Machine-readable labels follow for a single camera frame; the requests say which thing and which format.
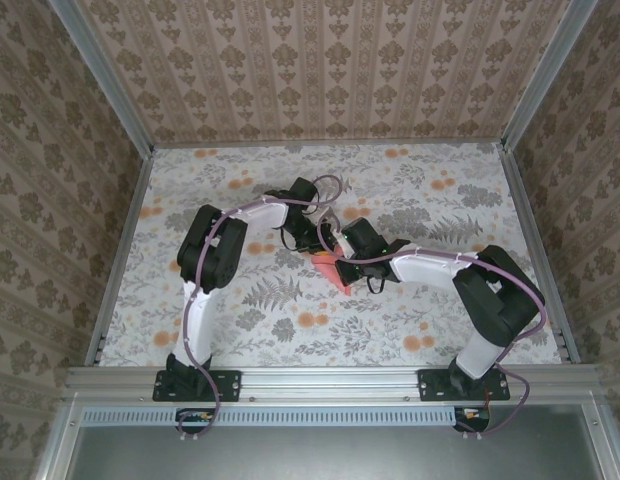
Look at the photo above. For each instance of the pink cloth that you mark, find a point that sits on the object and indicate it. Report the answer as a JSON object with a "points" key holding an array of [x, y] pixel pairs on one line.
{"points": [[330, 272]]}

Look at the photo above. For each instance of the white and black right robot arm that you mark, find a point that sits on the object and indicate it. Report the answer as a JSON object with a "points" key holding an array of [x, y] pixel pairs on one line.
{"points": [[490, 300]]}

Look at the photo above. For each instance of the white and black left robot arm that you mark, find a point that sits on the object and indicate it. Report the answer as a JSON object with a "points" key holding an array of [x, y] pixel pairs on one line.
{"points": [[205, 310]]}

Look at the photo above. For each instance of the floral patterned table cover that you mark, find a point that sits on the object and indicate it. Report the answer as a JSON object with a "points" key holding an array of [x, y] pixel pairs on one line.
{"points": [[340, 340]]}

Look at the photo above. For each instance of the black connector board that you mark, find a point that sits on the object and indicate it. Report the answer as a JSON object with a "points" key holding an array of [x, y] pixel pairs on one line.
{"points": [[195, 420], [472, 419]]}

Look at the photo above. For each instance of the grey metal panel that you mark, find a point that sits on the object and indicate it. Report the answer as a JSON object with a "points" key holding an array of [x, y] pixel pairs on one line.
{"points": [[315, 455]]}

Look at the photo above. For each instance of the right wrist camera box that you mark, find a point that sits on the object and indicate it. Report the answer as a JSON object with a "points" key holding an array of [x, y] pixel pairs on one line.
{"points": [[343, 246]]}

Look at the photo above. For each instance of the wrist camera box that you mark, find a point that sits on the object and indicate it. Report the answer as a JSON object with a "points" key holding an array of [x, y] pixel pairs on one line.
{"points": [[327, 216], [343, 246]]}

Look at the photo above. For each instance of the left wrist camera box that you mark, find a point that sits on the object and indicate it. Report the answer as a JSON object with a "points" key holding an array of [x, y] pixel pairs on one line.
{"points": [[327, 216]]}

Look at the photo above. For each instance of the aluminium frame beam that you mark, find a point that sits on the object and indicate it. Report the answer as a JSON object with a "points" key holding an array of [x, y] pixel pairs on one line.
{"points": [[330, 385]]}

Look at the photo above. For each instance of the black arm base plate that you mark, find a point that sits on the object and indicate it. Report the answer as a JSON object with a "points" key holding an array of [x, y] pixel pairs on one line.
{"points": [[225, 385], [432, 385]]}

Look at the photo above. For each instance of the aluminium side rail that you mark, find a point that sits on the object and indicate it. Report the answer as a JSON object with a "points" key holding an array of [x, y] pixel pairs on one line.
{"points": [[121, 255], [531, 225]]}

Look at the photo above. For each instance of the aluminium frame post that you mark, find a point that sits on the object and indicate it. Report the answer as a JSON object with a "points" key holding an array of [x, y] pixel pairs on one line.
{"points": [[542, 75], [110, 85]]}

